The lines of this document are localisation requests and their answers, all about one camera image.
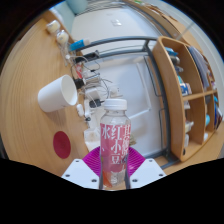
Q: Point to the white cup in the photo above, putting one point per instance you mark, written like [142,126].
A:
[53,96]

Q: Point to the blue white-capped tube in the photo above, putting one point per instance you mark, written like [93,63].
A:
[77,44]

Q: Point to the small round white jar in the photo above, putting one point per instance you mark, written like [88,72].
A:
[53,26]
[62,37]

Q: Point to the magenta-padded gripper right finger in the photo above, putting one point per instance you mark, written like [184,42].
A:
[148,171]

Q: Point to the wooden shelf unit with items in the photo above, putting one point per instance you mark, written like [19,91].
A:
[173,100]

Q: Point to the white power strip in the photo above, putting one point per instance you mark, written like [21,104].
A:
[93,95]

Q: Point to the flat round red coaster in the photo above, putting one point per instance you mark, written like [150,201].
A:
[62,144]

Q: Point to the small white oval case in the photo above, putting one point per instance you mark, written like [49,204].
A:
[80,110]

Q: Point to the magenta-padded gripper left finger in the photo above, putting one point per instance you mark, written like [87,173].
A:
[77,171]

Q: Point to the clear pink-labelled drink bottle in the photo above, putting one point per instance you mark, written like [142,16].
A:
[115,140]

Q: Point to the black upright device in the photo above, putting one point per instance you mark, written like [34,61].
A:
[86,57]

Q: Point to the teal bed cushion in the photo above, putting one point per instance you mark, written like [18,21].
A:
[76,6]

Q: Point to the grey metal desk frame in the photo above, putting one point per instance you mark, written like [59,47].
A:
[160,96]

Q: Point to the long wooden wall shelf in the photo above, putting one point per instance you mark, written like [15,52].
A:
[160,18]

